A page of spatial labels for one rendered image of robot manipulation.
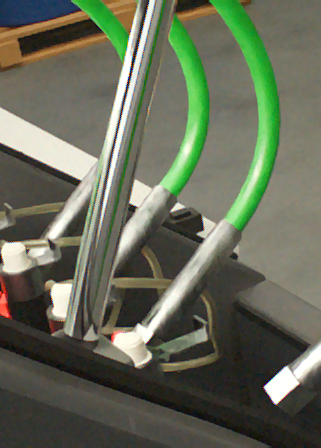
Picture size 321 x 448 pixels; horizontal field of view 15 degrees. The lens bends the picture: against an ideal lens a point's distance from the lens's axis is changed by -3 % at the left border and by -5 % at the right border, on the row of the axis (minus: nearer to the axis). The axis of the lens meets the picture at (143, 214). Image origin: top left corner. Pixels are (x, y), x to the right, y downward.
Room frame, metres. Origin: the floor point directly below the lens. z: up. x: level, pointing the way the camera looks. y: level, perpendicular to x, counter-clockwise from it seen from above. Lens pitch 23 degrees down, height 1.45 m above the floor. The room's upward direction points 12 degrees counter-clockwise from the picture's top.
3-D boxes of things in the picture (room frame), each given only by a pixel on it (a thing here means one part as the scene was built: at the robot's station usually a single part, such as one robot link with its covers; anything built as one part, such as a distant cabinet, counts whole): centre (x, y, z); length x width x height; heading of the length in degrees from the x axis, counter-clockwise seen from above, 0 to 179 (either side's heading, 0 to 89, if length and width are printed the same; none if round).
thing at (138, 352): (0.58, 0.02, 1.12); 0.02 x 0.02 x 0.03
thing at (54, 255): (0.73, 0.07, 1.12); 0.03 x 0.02 x 0.01; 113
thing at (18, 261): (0.73, 0.09, 1.12); 0.02 x 0.02 x 0.03
